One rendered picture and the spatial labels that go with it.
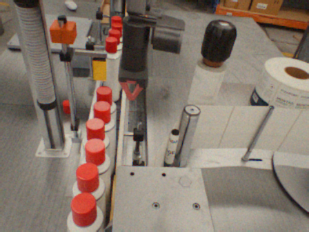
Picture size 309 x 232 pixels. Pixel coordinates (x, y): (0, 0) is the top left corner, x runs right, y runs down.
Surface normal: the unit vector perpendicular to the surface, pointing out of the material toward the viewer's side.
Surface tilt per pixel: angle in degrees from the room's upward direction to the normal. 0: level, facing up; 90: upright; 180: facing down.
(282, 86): 90
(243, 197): 0
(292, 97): 90
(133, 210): 0
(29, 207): 0
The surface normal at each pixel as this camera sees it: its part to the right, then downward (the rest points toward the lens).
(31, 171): 0.11, -0.75
